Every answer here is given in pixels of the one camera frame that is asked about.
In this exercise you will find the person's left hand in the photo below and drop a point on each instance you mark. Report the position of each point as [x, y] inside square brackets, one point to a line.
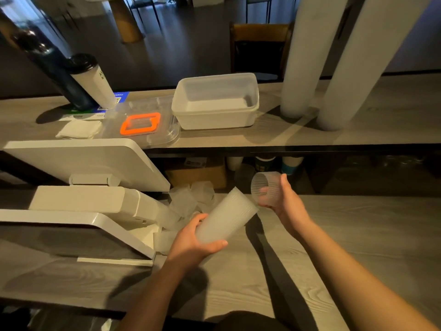
[184, 249]

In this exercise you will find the person's right hand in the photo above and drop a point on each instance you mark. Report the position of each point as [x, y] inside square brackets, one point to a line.
[293, 212]

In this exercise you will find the person's left thumb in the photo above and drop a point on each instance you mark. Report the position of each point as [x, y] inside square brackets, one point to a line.
[216, 246]

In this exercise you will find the person's right thumb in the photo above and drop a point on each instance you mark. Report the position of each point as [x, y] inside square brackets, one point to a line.
[268, 201]

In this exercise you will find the single ribbed plastic cup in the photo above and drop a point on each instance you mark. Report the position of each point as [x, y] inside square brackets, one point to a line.
[267, 182]

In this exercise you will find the stack of ribbed translucent cups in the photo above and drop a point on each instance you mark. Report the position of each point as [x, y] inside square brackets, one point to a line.
[229, 215]

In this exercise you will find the person's right forearm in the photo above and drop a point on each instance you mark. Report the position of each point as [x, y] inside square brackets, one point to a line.
[361, 282]

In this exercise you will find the person's left forearm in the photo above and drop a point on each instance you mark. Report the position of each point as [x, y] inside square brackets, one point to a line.
[151, 299]

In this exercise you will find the dark paper cup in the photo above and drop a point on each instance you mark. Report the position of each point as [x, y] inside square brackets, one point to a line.
[265, 164]

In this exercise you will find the blue and white paper cup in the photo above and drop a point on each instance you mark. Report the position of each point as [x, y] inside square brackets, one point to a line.
[291, 165]

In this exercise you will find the pile of clear plastic lids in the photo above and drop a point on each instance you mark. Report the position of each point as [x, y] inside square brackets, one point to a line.
[191, 199]

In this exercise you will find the brown cardboard box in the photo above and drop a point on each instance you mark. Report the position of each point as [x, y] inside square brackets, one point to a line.
[198, 174]

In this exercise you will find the white plastic storage container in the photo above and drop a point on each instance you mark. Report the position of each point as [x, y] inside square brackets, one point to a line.
[215, 103]

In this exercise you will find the tall white paper cup sleeve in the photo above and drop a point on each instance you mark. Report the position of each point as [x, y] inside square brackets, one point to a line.
[311, 58]
[365, 65]

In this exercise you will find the white point-of-sale terminal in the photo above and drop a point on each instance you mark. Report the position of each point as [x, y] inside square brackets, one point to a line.
[89, 161]

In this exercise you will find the wooden chair with dark seat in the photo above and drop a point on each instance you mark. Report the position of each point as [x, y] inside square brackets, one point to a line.
[258, 48]

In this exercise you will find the blue sign card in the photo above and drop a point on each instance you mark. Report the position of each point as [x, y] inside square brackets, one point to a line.
[120, 97]

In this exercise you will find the folded white napkin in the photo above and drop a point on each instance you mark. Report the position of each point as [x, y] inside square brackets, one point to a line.
[80, 129]

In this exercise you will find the white paper card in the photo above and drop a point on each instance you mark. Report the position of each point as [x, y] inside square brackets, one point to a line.
[82, 116]

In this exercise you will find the black metal chair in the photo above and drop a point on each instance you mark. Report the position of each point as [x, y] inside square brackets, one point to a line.
[144, 6]
[258, 5]

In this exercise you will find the white tumbler with black lid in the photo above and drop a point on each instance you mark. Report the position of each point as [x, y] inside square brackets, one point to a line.
[93, 82]

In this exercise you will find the round wooden table leg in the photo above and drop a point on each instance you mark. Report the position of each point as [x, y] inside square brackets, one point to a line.
[125, 22]

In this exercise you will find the dark blue bottle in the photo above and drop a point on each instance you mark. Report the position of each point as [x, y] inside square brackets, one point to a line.
[55, 70]

